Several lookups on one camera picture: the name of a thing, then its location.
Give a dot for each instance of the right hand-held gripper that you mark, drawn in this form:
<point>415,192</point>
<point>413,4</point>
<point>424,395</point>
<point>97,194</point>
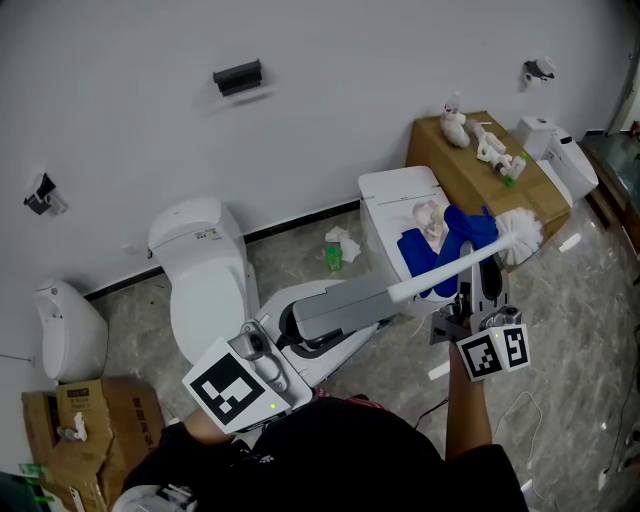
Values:
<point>515,350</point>

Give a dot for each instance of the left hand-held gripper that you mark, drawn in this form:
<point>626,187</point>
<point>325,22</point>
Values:
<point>225,387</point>

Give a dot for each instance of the person's left forearm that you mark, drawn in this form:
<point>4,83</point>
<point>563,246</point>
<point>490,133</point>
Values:
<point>207,425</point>

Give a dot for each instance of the person's right forearm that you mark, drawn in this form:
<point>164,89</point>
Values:
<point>467,410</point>

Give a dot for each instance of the white toilet with tank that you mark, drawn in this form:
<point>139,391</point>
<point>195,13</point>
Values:
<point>205,295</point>

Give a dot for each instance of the white flat-lid smart toilet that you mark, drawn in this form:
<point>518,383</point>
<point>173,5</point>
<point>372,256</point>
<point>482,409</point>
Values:
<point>390,190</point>

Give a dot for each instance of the white square-tank toilet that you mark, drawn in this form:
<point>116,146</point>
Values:
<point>572,165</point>

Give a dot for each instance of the white egg-shaped toilet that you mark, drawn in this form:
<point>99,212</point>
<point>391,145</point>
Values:
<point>72,335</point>

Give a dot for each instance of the black and white plastic bracket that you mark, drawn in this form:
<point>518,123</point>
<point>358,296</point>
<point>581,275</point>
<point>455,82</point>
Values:
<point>40,195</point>

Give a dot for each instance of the squat green bottle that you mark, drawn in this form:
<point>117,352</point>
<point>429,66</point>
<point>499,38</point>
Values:
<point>333,259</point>

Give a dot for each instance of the long blue cloth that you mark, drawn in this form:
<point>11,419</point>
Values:
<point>415,252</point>

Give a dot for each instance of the person's right black slipper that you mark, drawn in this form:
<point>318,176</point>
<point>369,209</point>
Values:
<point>360,397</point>

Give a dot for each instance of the clear bottle cream cap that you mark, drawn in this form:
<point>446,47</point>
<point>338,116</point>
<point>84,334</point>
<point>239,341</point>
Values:
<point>437,215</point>

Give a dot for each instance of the red checked trousers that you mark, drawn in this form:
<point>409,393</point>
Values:
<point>370,402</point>

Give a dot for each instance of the crumpled white tissue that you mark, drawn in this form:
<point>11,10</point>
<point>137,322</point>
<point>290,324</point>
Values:
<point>350,246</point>

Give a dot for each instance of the person's black shirt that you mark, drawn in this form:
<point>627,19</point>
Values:
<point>325,460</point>

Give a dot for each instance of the plain brown cardboard box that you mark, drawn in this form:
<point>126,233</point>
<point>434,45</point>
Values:
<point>450,160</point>

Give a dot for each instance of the white plastic sprayer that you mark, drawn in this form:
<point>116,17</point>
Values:
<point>490,147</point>

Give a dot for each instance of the white fluffy bundle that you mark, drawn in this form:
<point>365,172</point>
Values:
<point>455,132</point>

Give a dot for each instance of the dark brown-edged floor ledge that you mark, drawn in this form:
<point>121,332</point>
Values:
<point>617,165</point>

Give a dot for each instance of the white spray bottle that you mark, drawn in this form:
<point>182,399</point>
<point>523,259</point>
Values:
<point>452,104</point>

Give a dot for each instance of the large torn cardboard box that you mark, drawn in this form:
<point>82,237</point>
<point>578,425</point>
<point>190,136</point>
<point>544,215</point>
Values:
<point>130,420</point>

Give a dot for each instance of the white rectangular platform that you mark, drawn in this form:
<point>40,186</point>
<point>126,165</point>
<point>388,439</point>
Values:
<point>531,490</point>

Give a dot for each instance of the white plug adapter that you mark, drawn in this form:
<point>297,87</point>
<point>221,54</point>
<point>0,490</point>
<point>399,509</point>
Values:
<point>602,481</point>

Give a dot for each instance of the small white bottle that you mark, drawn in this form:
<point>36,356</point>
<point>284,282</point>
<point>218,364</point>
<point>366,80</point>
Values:
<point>79,426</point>

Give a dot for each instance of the white phone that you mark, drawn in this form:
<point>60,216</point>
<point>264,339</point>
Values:
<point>75,500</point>

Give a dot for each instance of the clear bottle green cap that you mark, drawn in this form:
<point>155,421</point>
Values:
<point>32,469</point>

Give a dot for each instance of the tall green bottle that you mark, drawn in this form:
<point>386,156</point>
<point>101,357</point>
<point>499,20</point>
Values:
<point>45,498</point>

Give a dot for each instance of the dark window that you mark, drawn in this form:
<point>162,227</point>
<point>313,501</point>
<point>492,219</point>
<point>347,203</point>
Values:
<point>15,495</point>

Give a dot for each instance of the grey wall bracket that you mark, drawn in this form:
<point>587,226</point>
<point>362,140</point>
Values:
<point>539,67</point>

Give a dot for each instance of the grey door frame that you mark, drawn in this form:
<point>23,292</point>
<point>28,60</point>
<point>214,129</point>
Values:
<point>625,105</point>

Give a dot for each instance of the black wall shelf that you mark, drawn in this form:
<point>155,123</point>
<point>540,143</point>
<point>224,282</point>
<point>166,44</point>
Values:
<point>237,77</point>

